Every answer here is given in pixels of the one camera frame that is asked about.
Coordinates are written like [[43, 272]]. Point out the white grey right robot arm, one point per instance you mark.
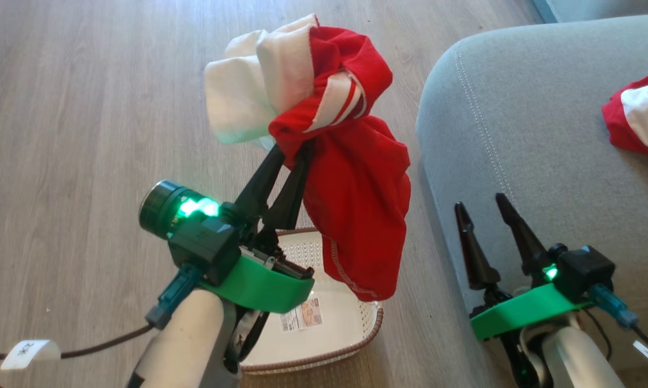
[[577, 361]]

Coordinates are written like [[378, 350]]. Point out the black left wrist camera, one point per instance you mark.
[[200, 242]]

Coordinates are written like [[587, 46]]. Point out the grey sofa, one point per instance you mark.
[[544, 134]]

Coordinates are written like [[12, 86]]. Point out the red white striped jersey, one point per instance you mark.
[[356, 188]]

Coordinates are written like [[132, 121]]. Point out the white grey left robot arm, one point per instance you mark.
[[189, 345]]

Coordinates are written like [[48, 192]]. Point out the white woven-rim laundry basket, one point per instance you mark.
[[334, 334]]

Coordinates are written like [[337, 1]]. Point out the red white sports shorts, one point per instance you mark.
[[617, 126]]

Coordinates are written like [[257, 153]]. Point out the printed sticker label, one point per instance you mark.
[[301, 315]]

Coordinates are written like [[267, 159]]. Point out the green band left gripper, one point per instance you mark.
[[264, 288]]

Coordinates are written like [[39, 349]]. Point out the grey fabric sofa section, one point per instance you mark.
[[598, 6]]

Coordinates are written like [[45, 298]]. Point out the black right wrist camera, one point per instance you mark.
[[585, 272]]

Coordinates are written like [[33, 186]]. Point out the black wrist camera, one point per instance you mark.
[[585, 272], [200, 242]]

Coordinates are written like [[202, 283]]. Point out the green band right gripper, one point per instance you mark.
[[523, 311]]

